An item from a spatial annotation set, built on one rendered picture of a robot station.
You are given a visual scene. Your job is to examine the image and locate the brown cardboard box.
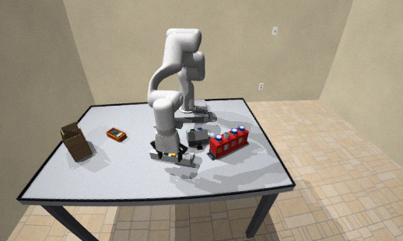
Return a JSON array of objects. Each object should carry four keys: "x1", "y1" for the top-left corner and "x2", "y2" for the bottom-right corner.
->
[{"x1": 59, "y1": 122, "x2": 93, "y2": 162}]

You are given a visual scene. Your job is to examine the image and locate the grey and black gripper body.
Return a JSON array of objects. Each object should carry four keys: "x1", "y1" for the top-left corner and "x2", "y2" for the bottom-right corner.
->
[{"x1": 155, "y1": 130, "x2": 180, "y2": 154}]

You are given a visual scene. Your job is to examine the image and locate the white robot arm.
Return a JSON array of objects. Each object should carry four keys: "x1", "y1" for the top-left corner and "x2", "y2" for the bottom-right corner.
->
[{"x1": 148, "y1": 29, "x2": 205, "y2": 136}]

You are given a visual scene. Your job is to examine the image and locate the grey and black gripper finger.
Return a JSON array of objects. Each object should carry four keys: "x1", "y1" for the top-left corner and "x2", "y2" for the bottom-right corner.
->
[
  {"x1": 177, "y1": 143, "x2": 188, "y2": 162},
  {"x1": 150, "y1": 140, "x2": 163, "y2": 159}
]

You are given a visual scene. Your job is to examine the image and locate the red tube rack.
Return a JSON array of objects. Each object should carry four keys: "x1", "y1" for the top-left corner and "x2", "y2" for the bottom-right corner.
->
[{"x1": 209, "y1": 128, "x2": 249, "y2": 159}]

